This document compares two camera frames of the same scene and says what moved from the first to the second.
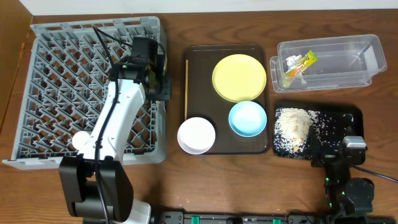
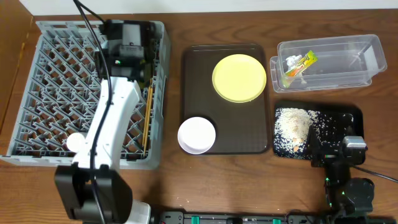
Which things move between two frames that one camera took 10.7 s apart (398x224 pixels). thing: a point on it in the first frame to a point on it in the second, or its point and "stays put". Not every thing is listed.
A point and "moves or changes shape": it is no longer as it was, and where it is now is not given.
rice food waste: (291, 126) stays put
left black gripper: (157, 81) to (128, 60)
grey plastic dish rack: (69, 71) stays put
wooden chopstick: (186, 87) to (148, 121)
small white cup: (79, 138) moves or changes shape
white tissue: (291, 61) stays put
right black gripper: (325, 156) stays put
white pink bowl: (196, 135) stays put
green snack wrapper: (308, 59) stays put
